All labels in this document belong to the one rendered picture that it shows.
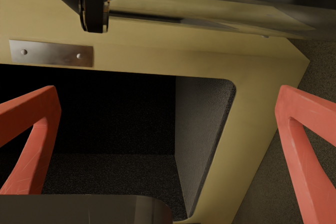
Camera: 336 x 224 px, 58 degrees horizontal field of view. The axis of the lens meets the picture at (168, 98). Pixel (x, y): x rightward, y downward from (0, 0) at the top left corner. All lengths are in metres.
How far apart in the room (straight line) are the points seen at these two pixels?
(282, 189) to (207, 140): 0.11
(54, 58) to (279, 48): 0.23
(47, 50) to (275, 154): 0.29
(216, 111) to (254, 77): 0.07
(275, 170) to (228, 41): 0.17
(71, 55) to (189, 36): 0.12
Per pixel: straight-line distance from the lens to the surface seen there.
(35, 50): 0.30
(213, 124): 0.39
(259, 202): 0.45
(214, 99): 0.39
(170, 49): 0.29
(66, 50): 0.29
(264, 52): 0.34
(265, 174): 0.43
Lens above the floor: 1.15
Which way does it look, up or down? 12 degrees down
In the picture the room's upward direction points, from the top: 87 degrees counter-clockwise
